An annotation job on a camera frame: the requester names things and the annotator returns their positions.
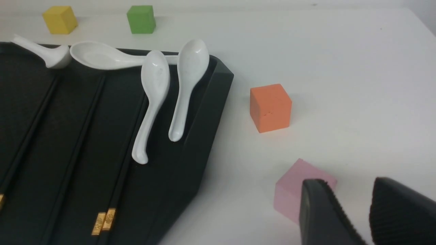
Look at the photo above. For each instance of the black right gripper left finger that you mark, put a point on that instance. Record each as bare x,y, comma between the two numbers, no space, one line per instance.
322,220

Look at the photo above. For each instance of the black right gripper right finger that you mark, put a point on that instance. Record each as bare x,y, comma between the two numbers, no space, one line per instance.
400,215

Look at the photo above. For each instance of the pink cube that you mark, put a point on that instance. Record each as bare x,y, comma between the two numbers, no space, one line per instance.
287,195

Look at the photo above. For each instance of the orange cube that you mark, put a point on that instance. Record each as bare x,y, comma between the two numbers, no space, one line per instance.
270,107

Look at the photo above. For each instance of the white spoon outer upright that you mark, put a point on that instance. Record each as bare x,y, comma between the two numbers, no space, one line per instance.
192,64

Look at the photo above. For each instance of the white spoon upright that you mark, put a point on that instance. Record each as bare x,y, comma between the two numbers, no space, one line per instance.
192,64
155,78

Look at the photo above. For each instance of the black chopstick tray rightmost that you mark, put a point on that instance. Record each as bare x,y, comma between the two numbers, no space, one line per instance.
109,220

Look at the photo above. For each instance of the black chopstick tray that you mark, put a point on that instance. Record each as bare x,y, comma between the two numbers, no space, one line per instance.
24,143
68,164
109,220

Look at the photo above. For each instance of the white spoon inner upright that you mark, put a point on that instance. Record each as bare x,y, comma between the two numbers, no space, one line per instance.
155,78

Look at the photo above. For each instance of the black serving tray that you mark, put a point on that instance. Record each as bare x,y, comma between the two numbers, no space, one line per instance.
154,195

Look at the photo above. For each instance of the green cube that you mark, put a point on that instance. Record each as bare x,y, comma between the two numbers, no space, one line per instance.
141,19

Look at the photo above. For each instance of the white spoon lying sideways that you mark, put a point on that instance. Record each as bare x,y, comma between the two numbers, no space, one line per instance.
101,56

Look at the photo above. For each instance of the white spoon far left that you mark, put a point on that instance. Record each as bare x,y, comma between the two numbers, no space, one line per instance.
54,58

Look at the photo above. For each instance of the yellow cube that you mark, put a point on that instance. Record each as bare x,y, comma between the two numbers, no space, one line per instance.
60,19

